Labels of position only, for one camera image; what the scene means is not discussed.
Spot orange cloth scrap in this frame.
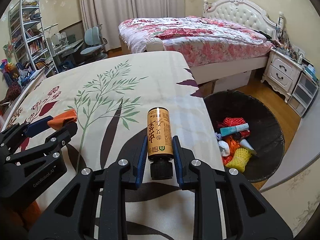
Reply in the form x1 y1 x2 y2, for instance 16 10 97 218
47 109 77 131

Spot brown bottle black cap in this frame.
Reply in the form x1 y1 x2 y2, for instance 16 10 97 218
147 107 174 180

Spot silver blue toothpaste tube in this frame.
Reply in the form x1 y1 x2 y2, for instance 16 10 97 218
220 123 249 137

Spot white tissue ball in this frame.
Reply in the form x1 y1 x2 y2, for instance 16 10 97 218
218 140 230 157

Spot black trash bin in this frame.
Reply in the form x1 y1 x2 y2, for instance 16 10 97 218
204 90 285 183

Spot yellow foam fruit net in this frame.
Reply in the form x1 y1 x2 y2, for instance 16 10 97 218
226 148 252 173

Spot red foam fruit net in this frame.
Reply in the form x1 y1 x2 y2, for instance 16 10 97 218
217 118 250 137

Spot floral cream bed sheet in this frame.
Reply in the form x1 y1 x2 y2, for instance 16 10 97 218
5 51 223 239

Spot grey desk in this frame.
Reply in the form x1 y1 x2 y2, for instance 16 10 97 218
54 39 84 57

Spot white bookshelf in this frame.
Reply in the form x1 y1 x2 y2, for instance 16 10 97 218
8 0 57 77

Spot grey blue desk chair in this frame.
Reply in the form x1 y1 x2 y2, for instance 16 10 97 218
80 24 108 63

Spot pink floral quilt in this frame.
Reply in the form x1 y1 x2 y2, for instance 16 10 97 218
118 16 273 67

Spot beige curtains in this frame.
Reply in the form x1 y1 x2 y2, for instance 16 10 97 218
80 0 185 51

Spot white nightstand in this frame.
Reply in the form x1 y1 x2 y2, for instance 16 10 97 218
260 48 303 103

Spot white bed with headboard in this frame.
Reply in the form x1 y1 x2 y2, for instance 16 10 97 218
118 0 277 85

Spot plastic drawer unit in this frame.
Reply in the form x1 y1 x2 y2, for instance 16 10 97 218
288 70 319 118

